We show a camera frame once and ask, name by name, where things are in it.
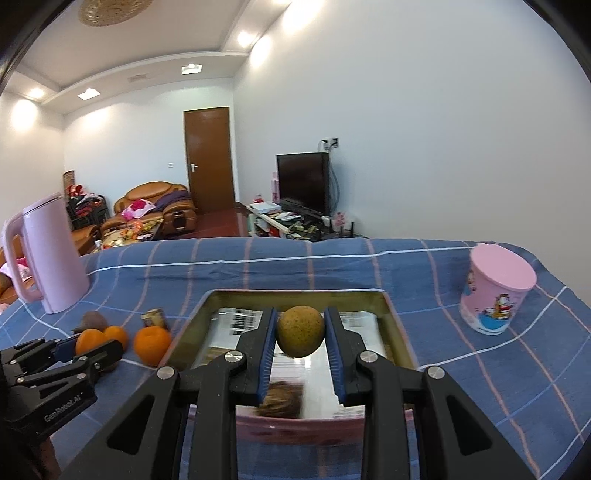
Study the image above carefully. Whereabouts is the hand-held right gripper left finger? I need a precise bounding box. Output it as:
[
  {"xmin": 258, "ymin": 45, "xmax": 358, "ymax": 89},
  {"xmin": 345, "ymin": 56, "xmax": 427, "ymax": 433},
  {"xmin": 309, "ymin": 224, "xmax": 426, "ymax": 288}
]
[{"xmin": 60, "ymin": 305, "xmax": 278, "ymax": 480}]

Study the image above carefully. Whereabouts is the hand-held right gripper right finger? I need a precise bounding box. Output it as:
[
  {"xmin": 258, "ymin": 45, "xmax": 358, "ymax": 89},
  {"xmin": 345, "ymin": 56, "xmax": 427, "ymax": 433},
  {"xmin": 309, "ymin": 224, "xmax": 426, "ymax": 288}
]
[{"xmin": 322, "ymin": 305, "xmax": 539, "ymax": 480}]

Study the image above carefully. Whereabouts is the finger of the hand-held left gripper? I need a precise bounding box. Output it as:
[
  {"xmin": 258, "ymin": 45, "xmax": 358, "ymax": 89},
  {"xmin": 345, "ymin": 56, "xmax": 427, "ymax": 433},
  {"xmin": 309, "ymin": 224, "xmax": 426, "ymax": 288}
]
[
  {"xmin": 0, "ymin": 334, "xmax": 80, "ymax": 372},
  {"xmin": 15, "ymin": 339, "xmax": 125, "ymax": 389}
]

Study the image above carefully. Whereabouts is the small orange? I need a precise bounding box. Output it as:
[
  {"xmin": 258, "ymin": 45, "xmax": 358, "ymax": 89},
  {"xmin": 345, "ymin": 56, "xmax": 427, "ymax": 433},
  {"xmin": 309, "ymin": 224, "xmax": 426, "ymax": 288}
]
[
  {"xmin": 75, "ymin": 329, "xmax": 108, "ymax": 357},
  {"xmin": 102, "ymin": 326, "xmax": 129, "ymax": 352}
]

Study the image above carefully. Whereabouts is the brown-green kiwi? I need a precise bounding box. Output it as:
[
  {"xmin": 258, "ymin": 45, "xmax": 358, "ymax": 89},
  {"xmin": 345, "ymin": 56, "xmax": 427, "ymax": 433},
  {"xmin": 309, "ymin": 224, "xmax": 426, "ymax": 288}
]
[{"xmin": 276, "ymin": 305, "xmax": 325, "ymax": 357}]

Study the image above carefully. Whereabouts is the pink metal tin box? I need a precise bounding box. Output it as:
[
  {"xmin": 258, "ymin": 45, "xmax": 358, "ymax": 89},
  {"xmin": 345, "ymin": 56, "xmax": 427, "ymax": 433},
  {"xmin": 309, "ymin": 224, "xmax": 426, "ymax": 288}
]
[{"xmin": 159, "ymin": 289, "xmax": 419, "ymax": 448}]

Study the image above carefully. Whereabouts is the large orange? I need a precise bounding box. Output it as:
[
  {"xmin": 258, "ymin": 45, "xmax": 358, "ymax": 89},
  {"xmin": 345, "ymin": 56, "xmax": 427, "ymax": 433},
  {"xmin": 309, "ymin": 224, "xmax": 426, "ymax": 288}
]
[{"xmin": 134, "ymin": 326, "xmax": 172, "ymax": 367}]

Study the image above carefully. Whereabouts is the person's left forearm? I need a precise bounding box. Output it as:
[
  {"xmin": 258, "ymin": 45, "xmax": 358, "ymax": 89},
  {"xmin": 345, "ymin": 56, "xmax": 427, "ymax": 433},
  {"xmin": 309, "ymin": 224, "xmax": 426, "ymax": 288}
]
[{"xmin": 0, "ymin": 434, "xmax": 62, "ymax": 480}]

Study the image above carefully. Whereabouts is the printed paper sheet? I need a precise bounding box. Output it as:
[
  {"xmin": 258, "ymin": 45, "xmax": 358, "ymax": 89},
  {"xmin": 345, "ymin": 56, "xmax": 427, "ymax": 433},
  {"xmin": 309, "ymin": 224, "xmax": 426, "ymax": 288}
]
[{"xmin": 203, "ymin": 307, "xmax": 389, "ymax": 416}]

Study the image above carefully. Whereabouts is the blue plaid cloth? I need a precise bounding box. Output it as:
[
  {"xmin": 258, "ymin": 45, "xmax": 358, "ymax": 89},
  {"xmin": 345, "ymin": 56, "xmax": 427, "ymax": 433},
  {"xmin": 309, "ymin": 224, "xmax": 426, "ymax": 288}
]
[{"xmin": 0, "ymin": 236, "xmax": 591, "ymax": 480}]

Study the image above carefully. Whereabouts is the pink electric kettle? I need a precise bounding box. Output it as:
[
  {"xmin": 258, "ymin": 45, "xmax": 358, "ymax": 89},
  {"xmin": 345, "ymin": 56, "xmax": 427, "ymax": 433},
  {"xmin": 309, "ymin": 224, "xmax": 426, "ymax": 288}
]
[{"xmin": 2, "ymin": 193, "xmax": 90, "ymax": 315}]

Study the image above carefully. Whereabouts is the brown leather armchair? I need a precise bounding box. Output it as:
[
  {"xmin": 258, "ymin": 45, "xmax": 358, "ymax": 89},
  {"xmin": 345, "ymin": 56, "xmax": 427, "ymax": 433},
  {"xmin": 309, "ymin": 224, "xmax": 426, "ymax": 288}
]
[{"xmin": 69, "ymin": 224, "xmax": 102, "ymax": 257}]

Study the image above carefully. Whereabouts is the cluttered coffee table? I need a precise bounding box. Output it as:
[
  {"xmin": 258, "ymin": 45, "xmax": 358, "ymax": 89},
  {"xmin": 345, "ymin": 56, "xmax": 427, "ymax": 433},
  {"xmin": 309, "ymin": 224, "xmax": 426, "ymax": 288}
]
[{"xmin": 92, "ymin": 219, "xmax": 164, "ymax": 252}]

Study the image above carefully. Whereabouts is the white television stand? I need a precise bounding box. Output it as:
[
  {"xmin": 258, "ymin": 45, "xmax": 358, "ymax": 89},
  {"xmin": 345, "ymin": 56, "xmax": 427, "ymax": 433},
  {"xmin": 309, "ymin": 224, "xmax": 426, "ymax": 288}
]
[{"xmin": 246, "ymin": 203, "xmax": 365, "ymax": 241}]

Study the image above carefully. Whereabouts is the black storage rack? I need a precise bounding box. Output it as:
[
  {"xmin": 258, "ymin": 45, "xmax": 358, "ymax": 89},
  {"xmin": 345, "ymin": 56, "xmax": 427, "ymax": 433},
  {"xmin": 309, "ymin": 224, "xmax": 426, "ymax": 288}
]
[{"xmin": 66, "ymin": 185, "xmax": 110, "ymax": 229}]

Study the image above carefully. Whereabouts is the pink floral cushion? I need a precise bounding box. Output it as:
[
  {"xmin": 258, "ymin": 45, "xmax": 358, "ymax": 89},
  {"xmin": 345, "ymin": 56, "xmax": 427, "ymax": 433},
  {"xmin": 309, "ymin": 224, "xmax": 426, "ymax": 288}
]
[{"xmin": 121, "ymin": 199, "xmax": 155, "ymax": 221}]

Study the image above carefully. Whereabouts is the brown leather sofa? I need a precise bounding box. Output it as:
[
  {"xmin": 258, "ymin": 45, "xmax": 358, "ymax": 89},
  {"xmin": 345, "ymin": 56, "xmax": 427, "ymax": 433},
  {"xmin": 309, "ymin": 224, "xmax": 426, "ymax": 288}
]
[{"xmin": 100, "ymin": 181, "xmax": 197, "ymax": 238}]

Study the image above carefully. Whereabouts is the purple blanket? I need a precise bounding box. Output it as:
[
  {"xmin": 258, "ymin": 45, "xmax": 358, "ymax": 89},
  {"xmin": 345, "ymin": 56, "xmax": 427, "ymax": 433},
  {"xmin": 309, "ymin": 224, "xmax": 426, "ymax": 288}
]
[{"xmin": 154, "ymin": 190, "xmax": 191, "ymax": 210}]

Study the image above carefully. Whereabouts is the pink cartoon print cup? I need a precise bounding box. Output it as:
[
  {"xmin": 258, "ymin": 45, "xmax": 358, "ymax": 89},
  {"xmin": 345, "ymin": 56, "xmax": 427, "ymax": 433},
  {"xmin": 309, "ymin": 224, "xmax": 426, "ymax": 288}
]
[{"xmin": 459, "ymin": 243, "xmax": 537, "ymax": 336}]

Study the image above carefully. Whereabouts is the black television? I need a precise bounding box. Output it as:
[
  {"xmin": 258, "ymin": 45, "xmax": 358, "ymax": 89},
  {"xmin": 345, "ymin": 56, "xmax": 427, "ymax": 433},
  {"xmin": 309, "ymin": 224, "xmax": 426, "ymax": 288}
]
[{"xmin": 276, "ymin": 152, "xmax": 331, "ymax": 217}]

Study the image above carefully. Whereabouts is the brown wooden door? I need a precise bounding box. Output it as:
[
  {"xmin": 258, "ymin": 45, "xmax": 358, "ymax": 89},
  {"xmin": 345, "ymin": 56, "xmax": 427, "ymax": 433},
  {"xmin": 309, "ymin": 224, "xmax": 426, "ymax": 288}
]
[{"xmin": 183, "ymin": 107, "xmax": 237, "ymax": 215}]

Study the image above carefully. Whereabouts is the round golden ceiling lamp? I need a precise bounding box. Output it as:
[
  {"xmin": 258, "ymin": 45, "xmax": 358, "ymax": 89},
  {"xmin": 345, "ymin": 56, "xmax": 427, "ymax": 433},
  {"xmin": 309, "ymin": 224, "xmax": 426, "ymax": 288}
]
[{"xmin": 78, "ymin": 0, "xmax": 154, "ymax": 27}]

